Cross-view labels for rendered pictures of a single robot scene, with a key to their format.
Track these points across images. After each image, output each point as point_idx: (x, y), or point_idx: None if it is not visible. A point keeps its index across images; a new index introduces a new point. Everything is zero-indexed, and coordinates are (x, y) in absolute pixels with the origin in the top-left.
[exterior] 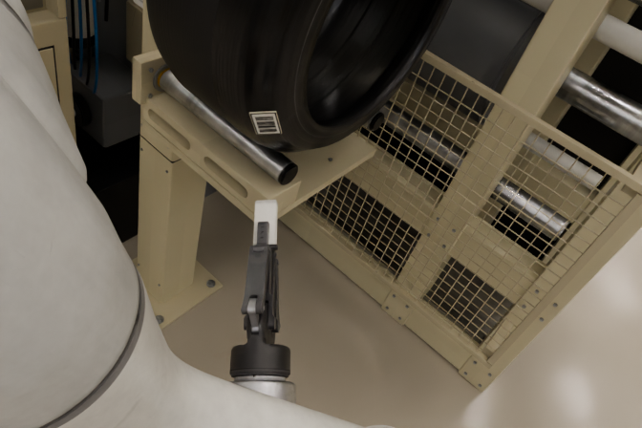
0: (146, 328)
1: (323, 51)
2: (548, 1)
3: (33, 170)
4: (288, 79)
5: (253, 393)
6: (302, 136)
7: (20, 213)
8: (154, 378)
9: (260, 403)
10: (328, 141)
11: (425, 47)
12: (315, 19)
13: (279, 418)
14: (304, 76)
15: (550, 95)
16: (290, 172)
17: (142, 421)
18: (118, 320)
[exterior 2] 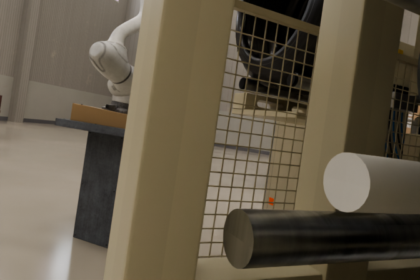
0: None
1: None
2: None
3: None
4: (237, 23)
5: (140, 18)
6: (242, 55)
7: None
8: None
9: (138, 17)
10: (253, 68)
11: (309, 17)
12: None
13: (135, 17)
14: (239, 21)
15: (330, 2)
16: (241, 80)
17: (140, 5)
18: None
